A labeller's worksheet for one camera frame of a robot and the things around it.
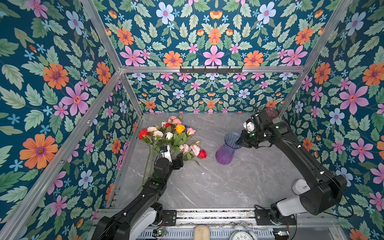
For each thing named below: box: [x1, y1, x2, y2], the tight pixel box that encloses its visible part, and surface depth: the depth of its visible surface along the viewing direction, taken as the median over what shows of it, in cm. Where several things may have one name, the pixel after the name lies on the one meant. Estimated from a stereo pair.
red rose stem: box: [195, 149, 208, 166], surface depth 95 cm
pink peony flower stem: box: [179, 141, 201, 161], surface depth 95 cm
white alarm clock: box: [229, 221, 258, 240], surface depth 67 cm
